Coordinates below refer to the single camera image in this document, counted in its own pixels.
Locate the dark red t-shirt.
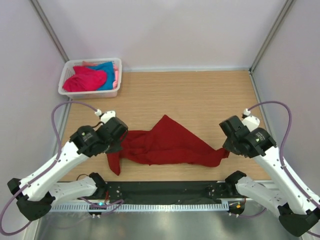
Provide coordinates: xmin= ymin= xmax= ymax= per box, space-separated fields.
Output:
xmin=107 ymin=115 xmax=230 ymax=176

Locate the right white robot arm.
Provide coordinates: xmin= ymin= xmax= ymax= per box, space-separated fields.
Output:
xmin=219 ymin=115 xmax=320 ymax=237

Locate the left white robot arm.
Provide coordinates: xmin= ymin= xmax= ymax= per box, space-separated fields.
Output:
xmin=7 ymin=116 xmax=128 ymax=221

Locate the crimson shirt in basket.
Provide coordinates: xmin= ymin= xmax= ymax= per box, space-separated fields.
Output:
xmin=62 ymin=66 xmax=105 ymax=92

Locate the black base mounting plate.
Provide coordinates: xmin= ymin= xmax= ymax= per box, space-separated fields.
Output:
xmin=77 ymin=180 xmax=256 ymax=205

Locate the blue shirt in basket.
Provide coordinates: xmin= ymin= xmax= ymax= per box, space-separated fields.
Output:
xmin=88 ymin=61 xmax=119 ymax=91

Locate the white plastic laundry basket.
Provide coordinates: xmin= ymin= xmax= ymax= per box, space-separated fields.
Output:
xmin=58 ymin=58 xmax=122 ymax=100

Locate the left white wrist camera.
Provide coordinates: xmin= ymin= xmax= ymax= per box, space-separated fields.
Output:
xmin=94 ymin=109 xmax=116 ymax=124

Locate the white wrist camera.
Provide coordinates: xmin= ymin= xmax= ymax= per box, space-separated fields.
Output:
xmin=241 ymin=108 xmax=260 ymax=132
xmin=94 ymin=109 xmax=116 ymax=124

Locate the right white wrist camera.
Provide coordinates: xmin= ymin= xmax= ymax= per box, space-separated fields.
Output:
xmin=241 ymin=108 xmax=260 ymax=132

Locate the white slotted cable duct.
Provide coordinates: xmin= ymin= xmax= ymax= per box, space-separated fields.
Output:
xmin=50 ymin=201 xmax=229 ymax=214

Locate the aluminium frame rail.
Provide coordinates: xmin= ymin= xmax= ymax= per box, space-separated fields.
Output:
xmin=34 ymin=181 xmax=305 ymax=203

